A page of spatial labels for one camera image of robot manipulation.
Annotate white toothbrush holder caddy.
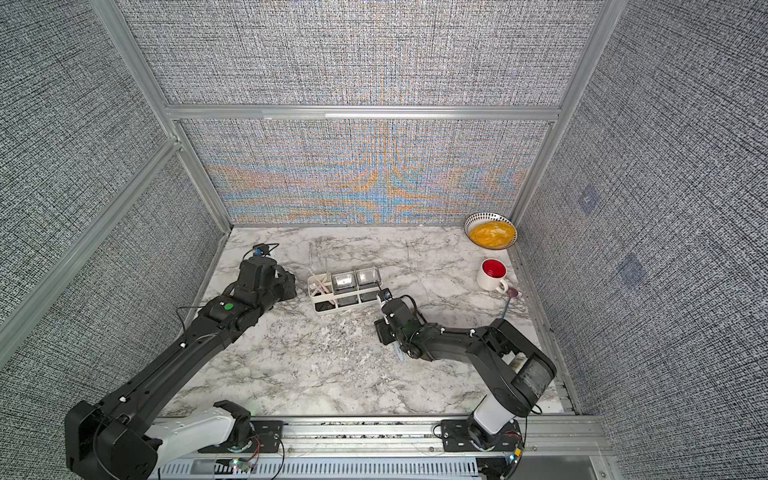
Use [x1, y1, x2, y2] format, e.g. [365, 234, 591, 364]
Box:
[307, 266, 381, 313]

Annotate pink toothbrush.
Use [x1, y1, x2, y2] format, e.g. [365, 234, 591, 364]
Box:
[308, 274, 332, 297]

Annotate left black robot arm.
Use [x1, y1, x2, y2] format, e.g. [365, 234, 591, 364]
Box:
[65, 253, 297, 479]

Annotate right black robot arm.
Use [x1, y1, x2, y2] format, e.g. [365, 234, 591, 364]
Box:
[375, 289, 557, 449]

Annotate clear cup left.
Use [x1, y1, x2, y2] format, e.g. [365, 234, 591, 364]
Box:
[332, 272, 358, 295]

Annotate clear cup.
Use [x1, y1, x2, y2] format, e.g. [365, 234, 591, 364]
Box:
[332, 272, 358, 295]
[355, 267, 381, 290]

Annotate clear cup right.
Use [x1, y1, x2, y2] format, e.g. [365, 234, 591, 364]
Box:
[355, 267, 381, 290]

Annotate white mug red inside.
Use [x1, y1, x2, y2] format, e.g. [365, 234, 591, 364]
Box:
[476, 259, 509, 294]

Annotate patterned bowl with yellow food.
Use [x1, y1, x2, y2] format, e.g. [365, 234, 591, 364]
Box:
[464, 212, 518, 250]

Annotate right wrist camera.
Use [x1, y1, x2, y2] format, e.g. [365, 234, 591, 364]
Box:
[377, 288, 393, 306]

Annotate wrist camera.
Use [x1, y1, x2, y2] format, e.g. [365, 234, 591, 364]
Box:
[250, 243, 272, 257]
[377, 288, 393, 306]

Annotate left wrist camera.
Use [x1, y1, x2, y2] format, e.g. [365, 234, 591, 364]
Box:
[250, 243, 272, 257]

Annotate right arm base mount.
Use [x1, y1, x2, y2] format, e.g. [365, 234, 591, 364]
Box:
[438, 418, 524, 452]

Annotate blue handled spoon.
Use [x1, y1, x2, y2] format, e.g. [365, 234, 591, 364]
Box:
[500, 287, 519, 319]

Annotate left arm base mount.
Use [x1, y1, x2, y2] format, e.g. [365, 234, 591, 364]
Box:
[198, 420, 284, 454]

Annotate white slotted cable duct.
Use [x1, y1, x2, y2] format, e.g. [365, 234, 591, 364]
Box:
[150, 457, 480, 479]

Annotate aluminium front rail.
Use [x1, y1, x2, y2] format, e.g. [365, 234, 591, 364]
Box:
[140, 409, 614, 465]

